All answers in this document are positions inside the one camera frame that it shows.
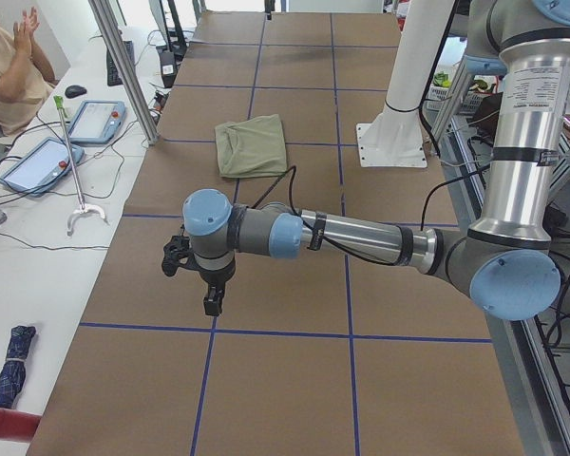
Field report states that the far blue teach pendant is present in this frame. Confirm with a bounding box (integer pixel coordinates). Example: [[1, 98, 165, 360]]
[[68, 100, 126, 146]]

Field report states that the near blue teach pendant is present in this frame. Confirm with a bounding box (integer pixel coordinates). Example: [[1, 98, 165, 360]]
[[0, 138, 71, 197]]

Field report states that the red cylinder tube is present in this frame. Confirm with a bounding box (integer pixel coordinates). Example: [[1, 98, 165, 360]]
[[0, 408, 42, 443]]

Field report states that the black computer mouse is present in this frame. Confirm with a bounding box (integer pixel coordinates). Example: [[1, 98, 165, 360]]
[[65, 85, 87, 99]]

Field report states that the black keyboard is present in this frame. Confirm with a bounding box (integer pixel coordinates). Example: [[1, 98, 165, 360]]
[[105, 39, 136, 87]]

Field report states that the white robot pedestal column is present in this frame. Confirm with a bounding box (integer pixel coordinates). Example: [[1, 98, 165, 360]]
[[356, 0, 456, 168]]

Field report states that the olive green long-sleeve shirt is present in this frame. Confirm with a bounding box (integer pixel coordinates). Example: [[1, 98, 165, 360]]
[[215, 114, 288, 179]]

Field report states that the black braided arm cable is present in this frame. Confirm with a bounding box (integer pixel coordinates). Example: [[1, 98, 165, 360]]
[[251, 163, 409, 267]]

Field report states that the aluminium frame post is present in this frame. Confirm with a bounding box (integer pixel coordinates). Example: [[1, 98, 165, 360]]
[[88, 0, 159, 145]]

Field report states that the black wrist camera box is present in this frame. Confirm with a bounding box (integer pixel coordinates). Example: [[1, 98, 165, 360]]
[[203, 285, 225, 317]]

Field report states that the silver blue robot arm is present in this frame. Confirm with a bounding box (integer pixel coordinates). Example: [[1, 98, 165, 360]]
[[129, 9, 478, 332]]

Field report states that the seated person in beige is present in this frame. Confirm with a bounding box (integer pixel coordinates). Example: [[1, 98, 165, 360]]
[[0, 8, 56, 136]]

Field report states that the blue teach pendant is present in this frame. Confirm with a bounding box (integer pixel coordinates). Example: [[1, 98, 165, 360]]
[[68, 100, 126, 146], [0, 138, 71, 197]]

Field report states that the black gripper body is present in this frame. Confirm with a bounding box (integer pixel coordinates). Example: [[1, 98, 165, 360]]
[[161, 235, 236, 290]]

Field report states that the metal reacher grabber stick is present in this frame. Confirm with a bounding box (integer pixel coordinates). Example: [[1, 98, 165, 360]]
[[53, 96, 107, 237]]

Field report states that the folded dark blue umbrella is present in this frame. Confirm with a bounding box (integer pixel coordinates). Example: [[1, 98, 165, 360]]
[[0, 326, 37, 409]]

